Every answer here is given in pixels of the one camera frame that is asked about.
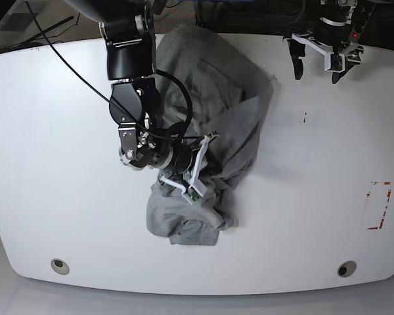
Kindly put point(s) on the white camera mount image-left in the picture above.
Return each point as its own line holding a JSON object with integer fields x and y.
{"x": 188, "y": 181}

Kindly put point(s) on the red tape rectangle marking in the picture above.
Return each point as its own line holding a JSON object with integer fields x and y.
{"x": 376, "y": 205}

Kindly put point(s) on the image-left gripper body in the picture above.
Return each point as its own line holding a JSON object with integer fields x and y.
{"x": 176, "y": 159}

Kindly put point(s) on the table cable grommet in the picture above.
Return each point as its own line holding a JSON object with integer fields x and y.
{"x": 346, "y": 269}
{"x": 60, "y": 267}

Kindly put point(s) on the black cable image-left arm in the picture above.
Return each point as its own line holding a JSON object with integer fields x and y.
{"x": 85, "y": 82}

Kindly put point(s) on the grey T-shirt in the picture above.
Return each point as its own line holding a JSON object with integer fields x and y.
{"x": 230, "y": 96}

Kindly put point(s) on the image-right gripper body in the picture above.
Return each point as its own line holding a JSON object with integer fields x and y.
{"x": 334, "y": 37}

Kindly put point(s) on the left table cable grommet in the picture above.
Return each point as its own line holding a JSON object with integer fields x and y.
{"x": 60, "y": 267}

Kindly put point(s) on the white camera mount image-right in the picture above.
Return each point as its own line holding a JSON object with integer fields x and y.
{"x": 333, "y": 62}

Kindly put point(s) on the right table cable grommet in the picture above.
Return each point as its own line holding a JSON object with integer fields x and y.
{"x": 346, "y": 269}

